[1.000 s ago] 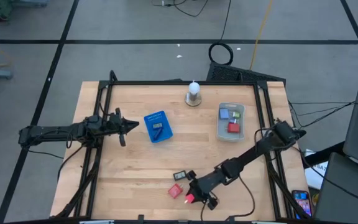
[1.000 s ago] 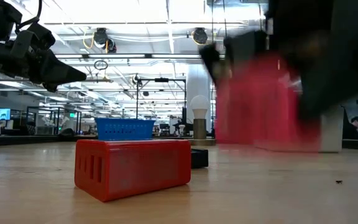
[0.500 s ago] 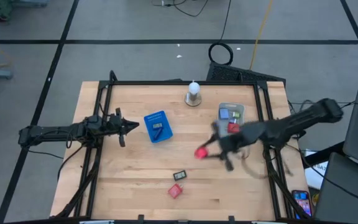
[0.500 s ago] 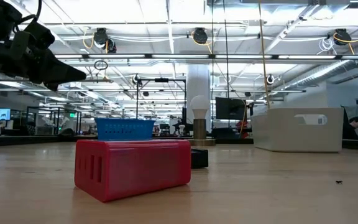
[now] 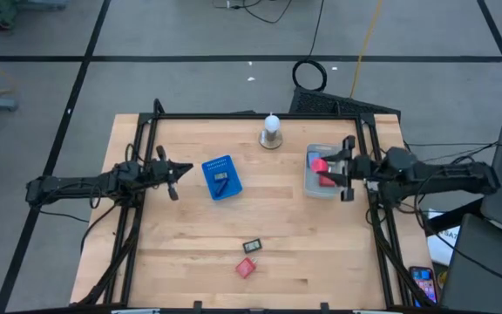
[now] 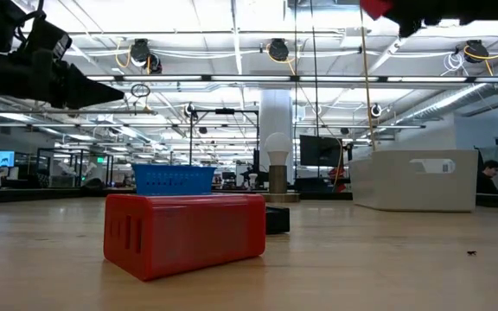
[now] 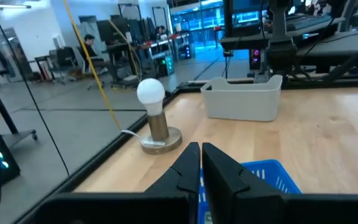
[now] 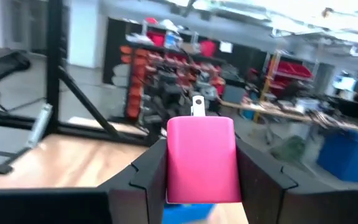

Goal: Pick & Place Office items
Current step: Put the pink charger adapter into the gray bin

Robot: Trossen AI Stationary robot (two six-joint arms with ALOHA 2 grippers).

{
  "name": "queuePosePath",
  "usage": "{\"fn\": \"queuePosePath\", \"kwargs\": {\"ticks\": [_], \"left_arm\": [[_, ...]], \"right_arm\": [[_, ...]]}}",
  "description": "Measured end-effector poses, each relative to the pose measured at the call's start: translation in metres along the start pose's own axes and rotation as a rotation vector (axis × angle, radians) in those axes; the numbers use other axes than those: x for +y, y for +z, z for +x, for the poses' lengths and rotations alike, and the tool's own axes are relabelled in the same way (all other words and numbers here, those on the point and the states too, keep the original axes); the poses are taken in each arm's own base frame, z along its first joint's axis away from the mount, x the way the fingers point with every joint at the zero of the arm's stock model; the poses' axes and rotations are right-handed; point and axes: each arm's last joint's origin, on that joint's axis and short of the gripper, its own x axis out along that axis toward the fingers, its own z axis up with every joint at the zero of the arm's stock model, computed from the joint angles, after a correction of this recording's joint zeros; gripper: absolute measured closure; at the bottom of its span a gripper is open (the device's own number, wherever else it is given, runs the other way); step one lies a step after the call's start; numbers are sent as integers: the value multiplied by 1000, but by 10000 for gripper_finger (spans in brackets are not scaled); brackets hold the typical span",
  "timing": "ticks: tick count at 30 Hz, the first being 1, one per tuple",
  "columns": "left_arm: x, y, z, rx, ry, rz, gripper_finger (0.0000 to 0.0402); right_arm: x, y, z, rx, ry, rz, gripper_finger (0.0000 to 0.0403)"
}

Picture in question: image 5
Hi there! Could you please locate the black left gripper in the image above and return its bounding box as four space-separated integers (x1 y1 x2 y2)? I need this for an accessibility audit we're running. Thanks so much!
148 145 194 202

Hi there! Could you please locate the large red charger block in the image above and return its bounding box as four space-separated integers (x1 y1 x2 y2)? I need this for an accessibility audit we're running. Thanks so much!
234 256 259 279

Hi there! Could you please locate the white bulb brass lamp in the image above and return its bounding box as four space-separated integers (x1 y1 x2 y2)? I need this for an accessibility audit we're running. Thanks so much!
258 111 284 151

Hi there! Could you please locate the coiled black cable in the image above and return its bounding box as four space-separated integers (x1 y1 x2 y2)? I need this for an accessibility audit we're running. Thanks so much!
291 0 329 92

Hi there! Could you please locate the black aluminium table frame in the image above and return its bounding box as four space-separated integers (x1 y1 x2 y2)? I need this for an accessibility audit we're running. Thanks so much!
71 98 442 314

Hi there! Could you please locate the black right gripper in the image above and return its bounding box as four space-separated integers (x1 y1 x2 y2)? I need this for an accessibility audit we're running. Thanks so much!
316 134 372 202

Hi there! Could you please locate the yellow floor cable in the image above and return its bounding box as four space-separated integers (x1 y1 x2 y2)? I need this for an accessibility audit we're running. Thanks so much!
349 0 385 99

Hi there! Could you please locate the pink wall charger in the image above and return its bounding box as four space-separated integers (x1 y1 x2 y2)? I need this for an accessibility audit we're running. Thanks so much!
311 157 330 174

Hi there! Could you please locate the blue plastic slotted basket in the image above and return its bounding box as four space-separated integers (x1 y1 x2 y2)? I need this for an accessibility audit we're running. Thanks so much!
200 154 244 201

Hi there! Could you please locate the white printed paper sign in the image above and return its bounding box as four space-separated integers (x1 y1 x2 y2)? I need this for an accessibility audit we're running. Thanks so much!
427 208 461 266

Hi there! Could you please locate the smartphone with lit screen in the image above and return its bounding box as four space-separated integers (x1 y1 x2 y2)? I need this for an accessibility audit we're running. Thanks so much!
409 265 438 309

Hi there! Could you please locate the thin black floor cable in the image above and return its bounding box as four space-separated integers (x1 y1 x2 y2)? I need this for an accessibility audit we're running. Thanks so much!
214 0 294 25

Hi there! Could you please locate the black perforated panel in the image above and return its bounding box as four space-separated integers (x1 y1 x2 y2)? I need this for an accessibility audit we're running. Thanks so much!
288 85 403 119

